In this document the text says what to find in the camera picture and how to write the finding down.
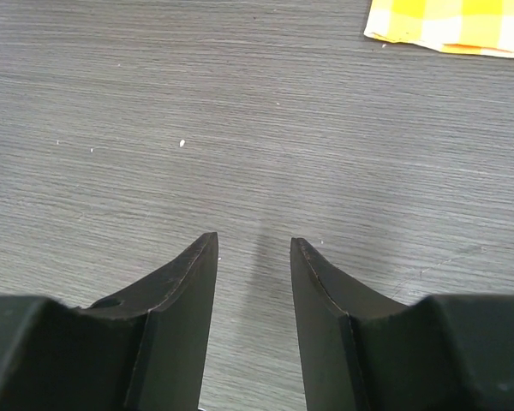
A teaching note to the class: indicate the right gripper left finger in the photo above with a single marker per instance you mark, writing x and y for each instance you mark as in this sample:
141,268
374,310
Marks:
141,348

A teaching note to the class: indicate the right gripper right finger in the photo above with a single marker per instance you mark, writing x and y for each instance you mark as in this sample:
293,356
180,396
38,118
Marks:
361,350

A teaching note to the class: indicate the yellow white checkered cloth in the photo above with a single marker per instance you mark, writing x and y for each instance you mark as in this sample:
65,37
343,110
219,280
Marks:
472,27

